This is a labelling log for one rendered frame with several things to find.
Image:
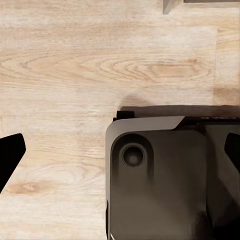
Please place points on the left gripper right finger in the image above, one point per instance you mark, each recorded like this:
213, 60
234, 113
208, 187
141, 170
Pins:
232, 149

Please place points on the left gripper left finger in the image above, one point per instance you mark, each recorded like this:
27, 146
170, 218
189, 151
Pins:
12, 149

